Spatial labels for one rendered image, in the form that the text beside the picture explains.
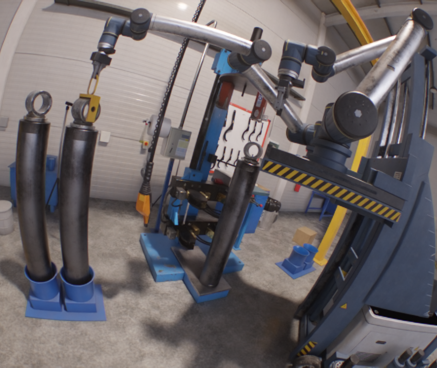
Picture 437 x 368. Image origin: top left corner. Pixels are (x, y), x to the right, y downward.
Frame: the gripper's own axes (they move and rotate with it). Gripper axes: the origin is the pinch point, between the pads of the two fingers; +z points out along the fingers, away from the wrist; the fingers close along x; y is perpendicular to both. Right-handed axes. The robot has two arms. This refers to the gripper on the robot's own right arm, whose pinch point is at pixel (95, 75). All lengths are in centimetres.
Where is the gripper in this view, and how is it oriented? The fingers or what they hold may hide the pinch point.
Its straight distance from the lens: 131.1
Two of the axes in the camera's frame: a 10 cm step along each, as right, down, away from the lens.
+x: -3.0, 1.3, -9.5
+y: -9.1, -3.3, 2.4
